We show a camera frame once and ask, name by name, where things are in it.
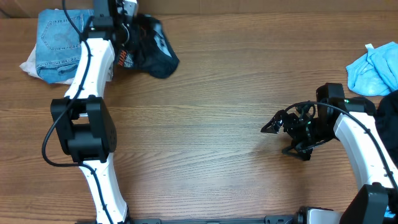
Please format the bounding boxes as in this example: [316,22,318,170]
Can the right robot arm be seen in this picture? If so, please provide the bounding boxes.
[261,83,397,224]

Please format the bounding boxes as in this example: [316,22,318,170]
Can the black orange-patterned cycling jersey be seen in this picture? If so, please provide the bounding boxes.
[116,14,180,79]

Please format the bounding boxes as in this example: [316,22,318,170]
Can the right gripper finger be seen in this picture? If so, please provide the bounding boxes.
[261,110,285,134]
[281,138,331,161]

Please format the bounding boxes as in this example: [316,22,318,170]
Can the light blue t-shirt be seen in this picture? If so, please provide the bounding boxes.
[346,42,397,96]

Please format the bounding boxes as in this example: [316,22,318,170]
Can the folded blue denim jeans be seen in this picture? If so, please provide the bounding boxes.
[35,9,81,84]

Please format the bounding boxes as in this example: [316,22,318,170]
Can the plain black garment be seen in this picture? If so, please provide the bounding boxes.
[375,90,398,163]

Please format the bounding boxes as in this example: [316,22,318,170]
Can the folded white cloth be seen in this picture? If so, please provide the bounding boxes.
[19,46,114,85]

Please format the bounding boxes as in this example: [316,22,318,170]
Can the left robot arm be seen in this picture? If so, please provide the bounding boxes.
[42,1,138,223]

